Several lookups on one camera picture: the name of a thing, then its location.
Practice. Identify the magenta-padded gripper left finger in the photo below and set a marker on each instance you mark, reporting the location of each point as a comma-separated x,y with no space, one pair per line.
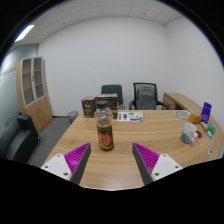
78,158

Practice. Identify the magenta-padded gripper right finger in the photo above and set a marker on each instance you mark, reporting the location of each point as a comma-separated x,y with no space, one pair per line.
146,158

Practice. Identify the clear drink bottle black cap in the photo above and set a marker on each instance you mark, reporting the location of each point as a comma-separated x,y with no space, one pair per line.
104,131

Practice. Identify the grey waste bin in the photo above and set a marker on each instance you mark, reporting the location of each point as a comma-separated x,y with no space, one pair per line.
72,116

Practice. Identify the white green printed leaflet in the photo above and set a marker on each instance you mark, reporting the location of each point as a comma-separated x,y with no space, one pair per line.
130,116

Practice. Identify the white mug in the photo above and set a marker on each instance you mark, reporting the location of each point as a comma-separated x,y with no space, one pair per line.
187,133

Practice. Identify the flat round red coaster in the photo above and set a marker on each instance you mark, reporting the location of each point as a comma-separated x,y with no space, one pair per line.
199,134

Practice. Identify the grey mesh office chair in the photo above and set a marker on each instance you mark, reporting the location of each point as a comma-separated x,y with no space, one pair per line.
145,96

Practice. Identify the orange-brown box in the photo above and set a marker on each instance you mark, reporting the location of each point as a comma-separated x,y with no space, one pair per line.
195,118

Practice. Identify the black leather armchair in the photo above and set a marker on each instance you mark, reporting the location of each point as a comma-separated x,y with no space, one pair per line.
16,140

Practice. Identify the small tan box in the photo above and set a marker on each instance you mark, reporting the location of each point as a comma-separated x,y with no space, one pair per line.
204,126

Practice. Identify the wooden side cabinet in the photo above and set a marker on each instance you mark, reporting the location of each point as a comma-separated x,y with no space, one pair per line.
180,101

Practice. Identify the large brown cardboard box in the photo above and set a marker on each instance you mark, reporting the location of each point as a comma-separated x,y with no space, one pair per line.
110,100

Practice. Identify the small blue packet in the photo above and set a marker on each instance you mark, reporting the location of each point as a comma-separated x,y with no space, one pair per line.
209,134

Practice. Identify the green packets stack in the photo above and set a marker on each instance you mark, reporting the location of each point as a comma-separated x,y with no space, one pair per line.
211,127

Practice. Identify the purple pouch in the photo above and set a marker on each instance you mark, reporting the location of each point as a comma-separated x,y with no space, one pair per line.
206,112

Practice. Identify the black office chair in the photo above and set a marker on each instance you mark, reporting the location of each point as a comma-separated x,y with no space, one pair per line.
112,90

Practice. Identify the wooden cabinet with glass doors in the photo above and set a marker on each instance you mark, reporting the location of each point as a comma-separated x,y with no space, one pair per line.
33,93

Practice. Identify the ceiling light panel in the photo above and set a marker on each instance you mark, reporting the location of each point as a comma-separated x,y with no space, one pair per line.
24,33

